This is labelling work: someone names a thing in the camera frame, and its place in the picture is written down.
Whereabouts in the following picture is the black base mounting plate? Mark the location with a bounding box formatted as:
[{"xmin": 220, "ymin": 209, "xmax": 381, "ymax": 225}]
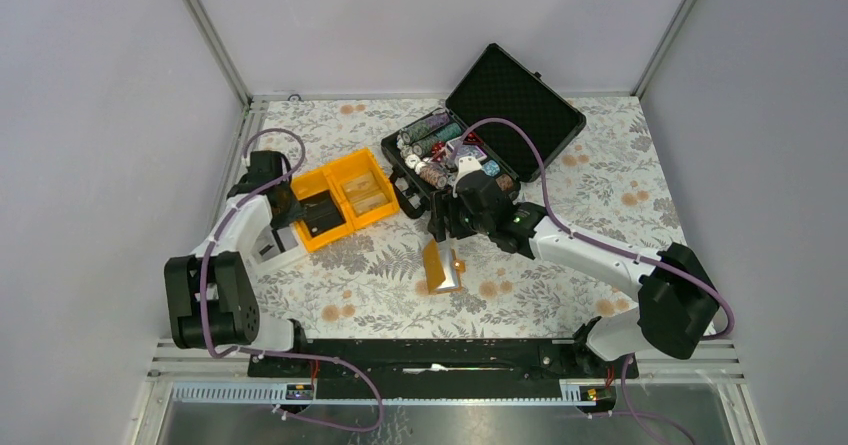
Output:
[{"xmin": 248, "ymin": 338, "xmax": 639, "ymax": 401}]

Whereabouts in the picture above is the clear plastic card bin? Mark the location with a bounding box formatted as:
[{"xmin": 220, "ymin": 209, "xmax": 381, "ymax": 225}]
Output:
[{"xmin": 252, "ymin": 224, "xmax": 308, "ymax": 277}]

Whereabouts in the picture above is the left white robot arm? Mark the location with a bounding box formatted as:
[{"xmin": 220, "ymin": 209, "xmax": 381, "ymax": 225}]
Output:
[{"xmin": 164, "ymin": 151, "xmax": 311, "ymax": 376}]

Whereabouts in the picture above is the playing card deck box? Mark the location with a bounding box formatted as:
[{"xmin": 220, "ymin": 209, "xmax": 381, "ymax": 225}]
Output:
[{"xmin": 446, "ymin": 137, "xmax": 488, "ymax": 166}]

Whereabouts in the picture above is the orange card holder wallet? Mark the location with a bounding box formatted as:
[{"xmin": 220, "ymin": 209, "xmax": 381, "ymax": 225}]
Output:
[{"xmin": 422, "ymin": 239, "xmax": 465, "ymax": 295}]

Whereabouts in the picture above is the white magnetic stripe card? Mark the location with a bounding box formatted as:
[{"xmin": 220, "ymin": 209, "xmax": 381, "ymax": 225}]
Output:
[{"xmin": 271, "ymin": 227, "xmax": 300, "ymax": 254}]

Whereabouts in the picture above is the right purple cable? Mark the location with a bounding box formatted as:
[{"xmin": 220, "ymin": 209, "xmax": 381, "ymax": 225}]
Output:
[{"xmin": 445, "ymin": 117, "xmax": 737, "ymax": 445}]

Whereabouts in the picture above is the black poker chip case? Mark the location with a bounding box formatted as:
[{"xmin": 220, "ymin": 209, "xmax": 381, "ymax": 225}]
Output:
[{"xmin": 381, "ymin": 43, "xmax": 587, "ymax": 219}]

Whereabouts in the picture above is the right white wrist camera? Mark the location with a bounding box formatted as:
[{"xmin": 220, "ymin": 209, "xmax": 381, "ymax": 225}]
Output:
[{"xmin": 453, "ymin": 156, "xmax": 482, "ymax": 188}]

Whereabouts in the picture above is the yellow divided plastic bin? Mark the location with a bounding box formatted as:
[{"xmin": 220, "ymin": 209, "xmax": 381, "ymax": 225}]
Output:
[{"xmin": 291, "ymin": 148, "xmax": 399, "ymax": 253}]

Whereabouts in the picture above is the aluminium frame rail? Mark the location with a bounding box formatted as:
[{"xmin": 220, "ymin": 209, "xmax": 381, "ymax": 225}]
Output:
[{"xmin": 178, "ymin": 97, "xmax": 270, "ymax": 337}]

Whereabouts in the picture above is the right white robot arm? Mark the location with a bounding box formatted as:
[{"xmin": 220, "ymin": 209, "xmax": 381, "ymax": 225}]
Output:
[{"xmin": 428, "ymin": 171, "xmax": 723, "ymax": 377}]

